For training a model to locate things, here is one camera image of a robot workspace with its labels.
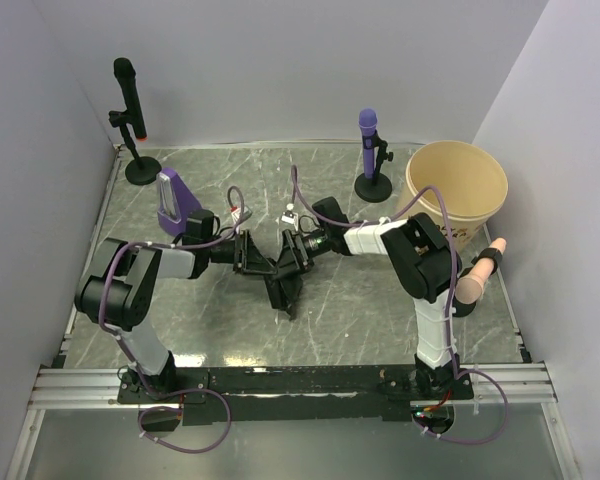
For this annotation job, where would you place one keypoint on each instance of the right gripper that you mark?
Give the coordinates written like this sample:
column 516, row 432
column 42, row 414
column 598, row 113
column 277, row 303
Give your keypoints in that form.
column 289, row 263

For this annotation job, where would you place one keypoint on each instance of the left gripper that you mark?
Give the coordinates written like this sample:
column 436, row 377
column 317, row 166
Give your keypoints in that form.
column 247, row 258

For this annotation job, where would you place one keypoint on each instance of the black trash bag roll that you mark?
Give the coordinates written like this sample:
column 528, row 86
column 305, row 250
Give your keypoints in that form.
column 284, row 293

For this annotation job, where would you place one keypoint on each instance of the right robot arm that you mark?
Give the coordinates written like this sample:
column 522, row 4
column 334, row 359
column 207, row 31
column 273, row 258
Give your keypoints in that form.
column 421, row 258

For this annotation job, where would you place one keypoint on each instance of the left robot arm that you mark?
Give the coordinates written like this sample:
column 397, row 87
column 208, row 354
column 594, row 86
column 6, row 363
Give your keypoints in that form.
column 117, row 290

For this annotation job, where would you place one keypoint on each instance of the beige paper trash bin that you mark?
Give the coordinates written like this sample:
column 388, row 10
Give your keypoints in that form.
column 471, row 182

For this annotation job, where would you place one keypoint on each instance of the purple metronome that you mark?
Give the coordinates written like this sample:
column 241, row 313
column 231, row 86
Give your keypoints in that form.
column 176, row 202

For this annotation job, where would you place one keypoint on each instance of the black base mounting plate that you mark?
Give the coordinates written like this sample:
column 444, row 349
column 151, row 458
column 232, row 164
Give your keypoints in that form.
column 388, row 392

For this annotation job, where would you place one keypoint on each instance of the black microphone stand left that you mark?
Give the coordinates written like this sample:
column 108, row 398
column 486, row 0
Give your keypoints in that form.
column 141, row 170

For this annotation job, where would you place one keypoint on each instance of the purple microphone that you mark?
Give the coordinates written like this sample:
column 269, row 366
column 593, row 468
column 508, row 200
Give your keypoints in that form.
column 367, row 122

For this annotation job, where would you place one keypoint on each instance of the beige microphone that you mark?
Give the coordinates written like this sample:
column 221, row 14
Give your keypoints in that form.
column 477, row 275

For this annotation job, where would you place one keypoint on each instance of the black microphone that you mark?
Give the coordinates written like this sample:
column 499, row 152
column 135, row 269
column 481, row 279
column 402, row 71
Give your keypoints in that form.
column 125, row 75

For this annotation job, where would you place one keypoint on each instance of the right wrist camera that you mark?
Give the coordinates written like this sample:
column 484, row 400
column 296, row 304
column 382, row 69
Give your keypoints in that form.
column 290, row 217

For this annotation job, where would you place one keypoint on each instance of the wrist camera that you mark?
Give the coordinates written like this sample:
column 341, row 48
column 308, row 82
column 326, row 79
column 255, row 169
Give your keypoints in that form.
column 240, row 214
column 290, row 217

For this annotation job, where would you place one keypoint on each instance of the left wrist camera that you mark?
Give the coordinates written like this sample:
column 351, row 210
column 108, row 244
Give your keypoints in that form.
column 240, row 214

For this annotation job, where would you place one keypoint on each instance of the aluminium rail frame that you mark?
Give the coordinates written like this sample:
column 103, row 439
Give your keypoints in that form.
column 304, row 335

